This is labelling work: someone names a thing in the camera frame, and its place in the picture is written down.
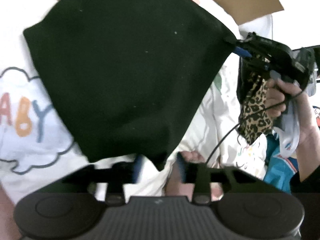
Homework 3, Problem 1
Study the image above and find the person right hand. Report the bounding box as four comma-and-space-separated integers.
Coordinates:
265, 79, 319, 181

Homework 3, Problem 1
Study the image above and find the black bear pattern garment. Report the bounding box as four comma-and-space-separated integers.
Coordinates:
23, 0, 236, 170

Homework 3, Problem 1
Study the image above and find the cream bear print quilt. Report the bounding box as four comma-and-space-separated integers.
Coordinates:
0, 0, 273, 240

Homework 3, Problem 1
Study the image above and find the leopard print garment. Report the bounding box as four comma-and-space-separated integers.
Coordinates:
236, 58, 273, 145

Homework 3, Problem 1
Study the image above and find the blue patterned garment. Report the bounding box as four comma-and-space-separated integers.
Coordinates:
263, 132, 298, 193

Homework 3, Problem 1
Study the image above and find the person bare foot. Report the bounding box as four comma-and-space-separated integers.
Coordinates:
166, 151, 225, 197

